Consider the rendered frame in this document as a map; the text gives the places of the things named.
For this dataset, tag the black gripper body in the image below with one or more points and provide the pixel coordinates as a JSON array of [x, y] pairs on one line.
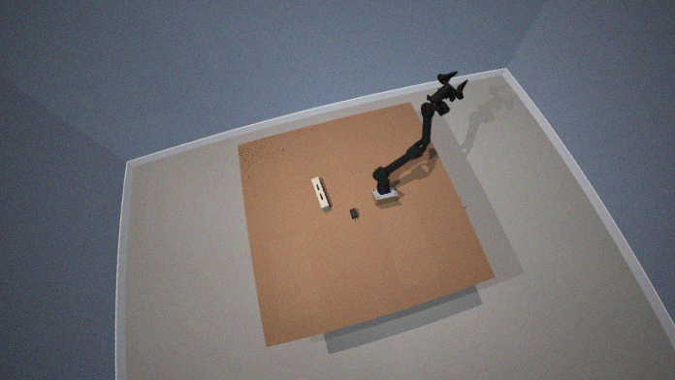
[[446, 89]]

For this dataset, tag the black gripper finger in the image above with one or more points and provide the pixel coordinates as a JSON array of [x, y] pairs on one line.
[[450, 75], [462, 85]]

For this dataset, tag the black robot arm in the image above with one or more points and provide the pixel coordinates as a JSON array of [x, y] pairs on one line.
[[427, 110]]

